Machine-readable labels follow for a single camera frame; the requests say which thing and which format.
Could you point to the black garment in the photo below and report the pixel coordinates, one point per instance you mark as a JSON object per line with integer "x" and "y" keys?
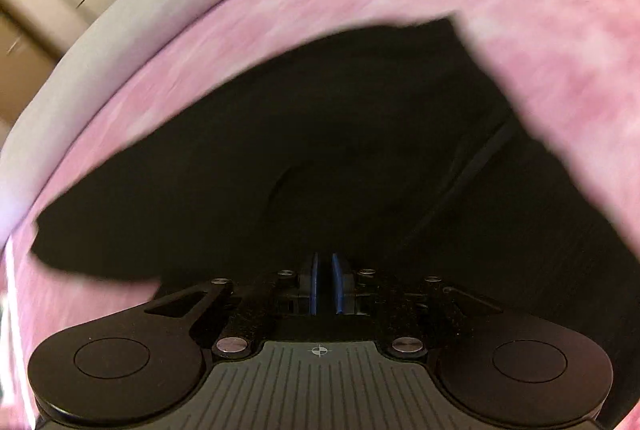
{"x": 320, "y": 135}

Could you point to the tan wooden door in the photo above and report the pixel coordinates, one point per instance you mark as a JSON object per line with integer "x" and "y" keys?
{"x": 20, "y": 85}

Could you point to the lilac striped duvet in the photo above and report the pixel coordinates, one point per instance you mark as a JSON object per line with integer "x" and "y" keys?
{"x": 100, "y": 35}

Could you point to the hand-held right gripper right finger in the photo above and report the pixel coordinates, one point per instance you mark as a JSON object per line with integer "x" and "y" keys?
{"x": 336, "y": 282}

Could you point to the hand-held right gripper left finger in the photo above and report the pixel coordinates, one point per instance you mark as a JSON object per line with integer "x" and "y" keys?
{"x": 314, "y": 282}

